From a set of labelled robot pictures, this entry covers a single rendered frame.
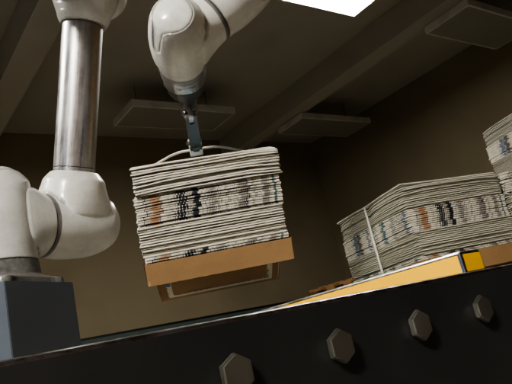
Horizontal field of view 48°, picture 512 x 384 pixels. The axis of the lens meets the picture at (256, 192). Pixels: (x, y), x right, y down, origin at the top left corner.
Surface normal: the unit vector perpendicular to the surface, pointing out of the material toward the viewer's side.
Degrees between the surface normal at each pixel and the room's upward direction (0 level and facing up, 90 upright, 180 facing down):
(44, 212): 87
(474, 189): 90
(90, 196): 104
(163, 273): 110
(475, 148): 90
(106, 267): 90
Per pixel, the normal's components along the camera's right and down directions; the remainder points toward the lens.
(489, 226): 0.27, -0.30
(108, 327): 0.56, -0.33
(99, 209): 0.88, -0.07
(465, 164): -0.80, 0.03
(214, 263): 0.14, 0.11
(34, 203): 0.82, -0.39
